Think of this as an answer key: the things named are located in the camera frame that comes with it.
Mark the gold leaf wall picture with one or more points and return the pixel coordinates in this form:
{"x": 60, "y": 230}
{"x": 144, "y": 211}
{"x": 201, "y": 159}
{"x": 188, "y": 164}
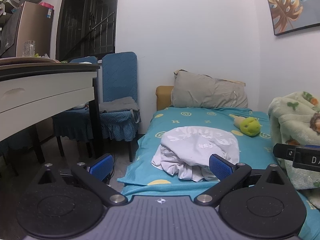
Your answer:
{"x": 285, "y": 7}

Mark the yellow-brown headboard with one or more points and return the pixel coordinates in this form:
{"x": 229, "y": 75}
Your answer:
{"x": 163, "y": 97}

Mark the pink container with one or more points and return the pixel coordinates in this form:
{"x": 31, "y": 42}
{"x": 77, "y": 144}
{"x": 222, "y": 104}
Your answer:
{"x": 46, "y": 5}

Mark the grey pillow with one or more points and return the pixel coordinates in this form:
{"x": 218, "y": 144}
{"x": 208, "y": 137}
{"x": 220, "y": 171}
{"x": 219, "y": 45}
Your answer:
{"x": 207, "y": 92}

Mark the clear glass cup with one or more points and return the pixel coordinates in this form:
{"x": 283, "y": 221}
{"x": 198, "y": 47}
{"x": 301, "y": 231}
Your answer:
{"x": 29, "y": 48}

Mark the bed with teal smiley sheet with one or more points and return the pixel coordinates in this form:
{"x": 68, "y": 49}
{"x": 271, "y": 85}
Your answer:
{"x": 160, "y": 123}

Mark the white t-shirt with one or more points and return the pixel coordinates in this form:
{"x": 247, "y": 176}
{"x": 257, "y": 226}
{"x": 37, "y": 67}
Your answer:
{"x": 195, "y": 145}

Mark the white table with dark top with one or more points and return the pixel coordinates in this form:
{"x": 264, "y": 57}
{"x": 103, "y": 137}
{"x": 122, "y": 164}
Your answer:
{"x": 37, "y": 92}

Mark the bronze refrigerator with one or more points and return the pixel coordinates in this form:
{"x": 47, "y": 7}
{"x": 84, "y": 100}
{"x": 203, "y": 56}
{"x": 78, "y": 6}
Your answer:
{"x": 33, "y": 25}

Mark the dark barred window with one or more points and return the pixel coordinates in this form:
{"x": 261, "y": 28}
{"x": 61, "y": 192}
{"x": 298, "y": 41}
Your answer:
{"x": 82, "y": 17}

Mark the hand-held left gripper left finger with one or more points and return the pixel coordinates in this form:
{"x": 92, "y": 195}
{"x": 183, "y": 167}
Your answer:
{"x": 101, "y": 167}

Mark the light green fleece blanket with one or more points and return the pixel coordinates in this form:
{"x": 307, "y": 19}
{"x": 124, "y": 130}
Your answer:
{"x": 287, "y": 120}

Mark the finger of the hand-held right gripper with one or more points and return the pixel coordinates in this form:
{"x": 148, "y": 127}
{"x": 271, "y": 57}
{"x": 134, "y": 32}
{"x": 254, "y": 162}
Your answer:
{"x": 283, "y": 152}

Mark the grey cloth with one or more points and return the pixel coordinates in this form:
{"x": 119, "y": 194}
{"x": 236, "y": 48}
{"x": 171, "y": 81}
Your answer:
{"x": 117, "y": 103}

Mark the blue covered chair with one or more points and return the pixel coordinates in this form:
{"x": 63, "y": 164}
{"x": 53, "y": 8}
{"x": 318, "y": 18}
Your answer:
{"x": 120, "y": 75}
{"x": 72, "y": 122}

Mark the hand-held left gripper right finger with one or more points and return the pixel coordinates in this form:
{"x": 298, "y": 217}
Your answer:
{"x": 220, "y": 167}

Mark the green plush toy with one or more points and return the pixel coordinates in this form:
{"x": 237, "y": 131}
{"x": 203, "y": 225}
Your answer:
{"x": 248, "y": 126}

